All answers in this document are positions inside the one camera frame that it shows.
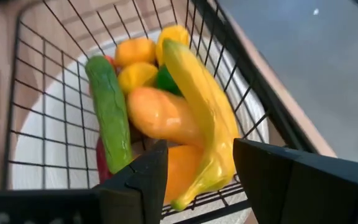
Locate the green cucumber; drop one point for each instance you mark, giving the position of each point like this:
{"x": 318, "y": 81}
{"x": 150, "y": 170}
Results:
{"x": 109, "y": 115}

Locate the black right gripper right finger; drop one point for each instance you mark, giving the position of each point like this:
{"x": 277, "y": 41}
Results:
{"x": 306, "y": 193}

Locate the green bell pepper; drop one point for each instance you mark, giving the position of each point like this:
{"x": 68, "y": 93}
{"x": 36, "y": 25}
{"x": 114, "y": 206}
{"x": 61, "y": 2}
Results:
{"x": 166, "y": 82}

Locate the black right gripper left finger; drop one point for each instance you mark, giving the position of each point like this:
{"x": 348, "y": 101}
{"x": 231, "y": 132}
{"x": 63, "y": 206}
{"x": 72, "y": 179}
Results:
{"x": 135, "y": 193}

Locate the white round plate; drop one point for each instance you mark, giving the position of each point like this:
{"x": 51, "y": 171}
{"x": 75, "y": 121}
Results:
{"x": 26, "y": 175}

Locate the yellow-orange mango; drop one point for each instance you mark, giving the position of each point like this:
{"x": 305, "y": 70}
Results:
{"x": 160, "y": 115}
{"x": 182, "y": 171}

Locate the small red-orange tangerine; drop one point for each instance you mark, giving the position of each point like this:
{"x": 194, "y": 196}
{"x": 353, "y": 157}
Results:
{"x": 110, "y": 60}

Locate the yellow lemon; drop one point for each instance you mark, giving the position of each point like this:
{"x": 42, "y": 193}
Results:
{"x": 176, "y": 32}
{"x": 137, "y": 76}
{"x": 135, "y": 51}

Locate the bright red long pepper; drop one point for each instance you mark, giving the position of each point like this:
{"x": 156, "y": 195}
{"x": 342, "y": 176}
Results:
{"x": 102, "y": 165}

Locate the yellow banana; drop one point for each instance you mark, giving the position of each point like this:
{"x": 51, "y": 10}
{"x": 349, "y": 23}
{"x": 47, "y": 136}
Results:
{"x": 204, "y": 102}

